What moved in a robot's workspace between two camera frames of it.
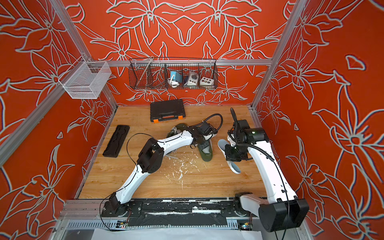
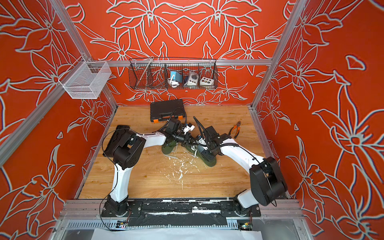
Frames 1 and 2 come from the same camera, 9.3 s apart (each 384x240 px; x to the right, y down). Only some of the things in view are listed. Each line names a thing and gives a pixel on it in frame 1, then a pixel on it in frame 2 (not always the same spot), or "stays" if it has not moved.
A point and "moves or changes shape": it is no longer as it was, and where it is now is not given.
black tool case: (167, 110) stays
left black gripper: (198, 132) to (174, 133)
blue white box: (177, 76) stays
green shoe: (207, 152) moves or changes shape
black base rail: (177, 212) stays
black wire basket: (165, 73) stays
